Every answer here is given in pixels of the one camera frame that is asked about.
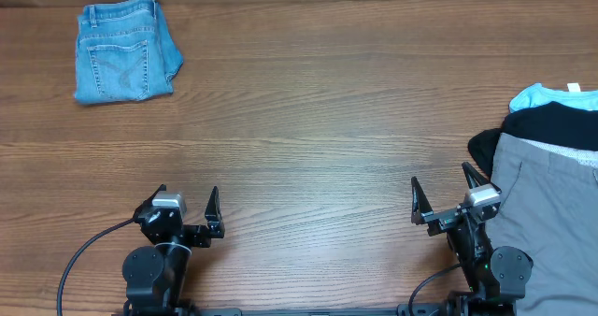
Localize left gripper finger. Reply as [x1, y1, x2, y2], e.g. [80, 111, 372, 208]
[205, 186, 223, 228]
[133, 184, 167, 219]

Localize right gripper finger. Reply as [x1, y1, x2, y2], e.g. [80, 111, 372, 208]
[462, 162, 501, 194]
[411, 177, 434, 225]

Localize grey cargo shorts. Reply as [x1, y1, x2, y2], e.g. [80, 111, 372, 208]
[487, 134, 597, 315]

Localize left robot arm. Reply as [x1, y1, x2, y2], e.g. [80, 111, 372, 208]
[122, 184, 225, 316]

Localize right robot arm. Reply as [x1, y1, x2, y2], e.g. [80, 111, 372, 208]
[399, 162, 534, 316]

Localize black t-shirt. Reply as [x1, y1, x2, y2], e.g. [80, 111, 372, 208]
[467, 102, 597, 176]

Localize light blue t-shirt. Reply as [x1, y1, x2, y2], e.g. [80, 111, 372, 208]
[508, 82, 597, 113]

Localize folded blue denim jeans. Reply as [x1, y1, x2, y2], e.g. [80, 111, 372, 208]
[74, 0, 183, 105]

